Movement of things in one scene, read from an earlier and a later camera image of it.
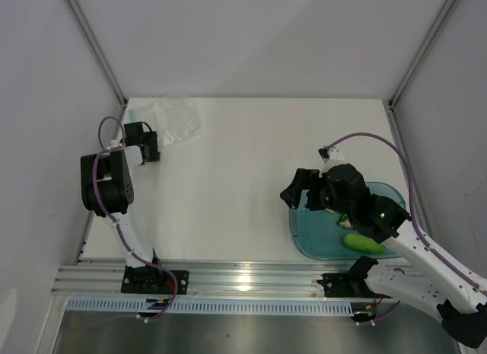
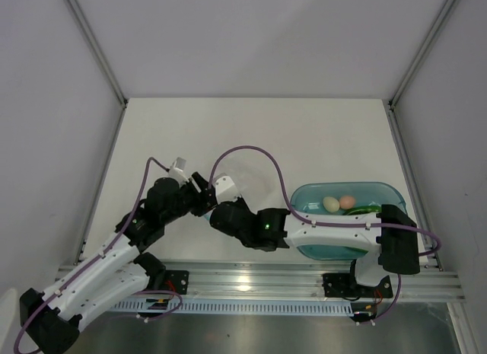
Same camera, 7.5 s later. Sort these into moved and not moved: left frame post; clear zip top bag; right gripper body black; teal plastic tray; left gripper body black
Moved: right gripper body black; left gripper body black; clear zip top bag
Not moved: left frame post; teal plastic tray
